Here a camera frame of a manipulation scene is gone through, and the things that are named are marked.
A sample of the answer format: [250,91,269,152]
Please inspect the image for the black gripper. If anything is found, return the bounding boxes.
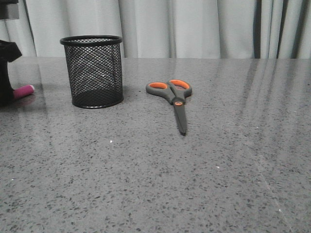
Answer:
[0,0,22,106]

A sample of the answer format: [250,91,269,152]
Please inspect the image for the magenta marker pen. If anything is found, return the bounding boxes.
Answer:
[13,84,35,100]

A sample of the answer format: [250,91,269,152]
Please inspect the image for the grey orange scissors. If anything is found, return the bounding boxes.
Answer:
[146,79,192,135]

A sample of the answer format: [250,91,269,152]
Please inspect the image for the black mesh pen cup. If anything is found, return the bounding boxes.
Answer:
[60,35,123,109]

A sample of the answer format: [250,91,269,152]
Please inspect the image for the grey curtain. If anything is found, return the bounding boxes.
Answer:
[0,0,311,59]

